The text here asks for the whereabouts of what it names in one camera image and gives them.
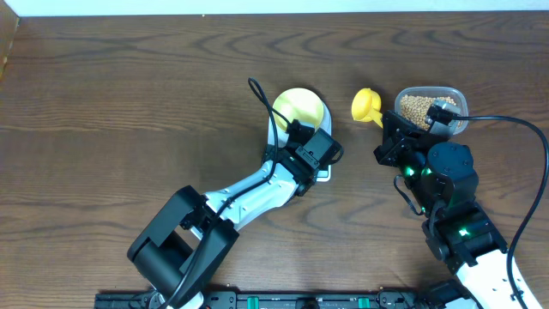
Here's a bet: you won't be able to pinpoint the yellow measuring scoop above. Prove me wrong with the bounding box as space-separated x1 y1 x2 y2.
351 88 383 128

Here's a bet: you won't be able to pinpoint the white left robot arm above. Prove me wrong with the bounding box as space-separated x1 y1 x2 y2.
127 122 343 308

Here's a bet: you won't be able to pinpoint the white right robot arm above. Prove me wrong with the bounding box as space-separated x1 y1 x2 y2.
374 111 548 308

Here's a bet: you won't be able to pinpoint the white digital kitchen scale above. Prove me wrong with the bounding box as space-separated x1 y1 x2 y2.
267 101 332 182

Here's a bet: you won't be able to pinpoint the pale yellow bowl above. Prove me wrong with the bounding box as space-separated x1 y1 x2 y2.
273 88 324 129

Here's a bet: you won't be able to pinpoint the soybeans in container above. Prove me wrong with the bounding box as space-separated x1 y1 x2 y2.
400 94 456 130

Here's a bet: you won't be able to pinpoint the clear plastic container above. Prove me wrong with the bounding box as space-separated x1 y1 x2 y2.
394 86 470 137

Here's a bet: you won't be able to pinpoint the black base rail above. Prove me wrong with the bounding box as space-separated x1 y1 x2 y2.
94 290 437 309

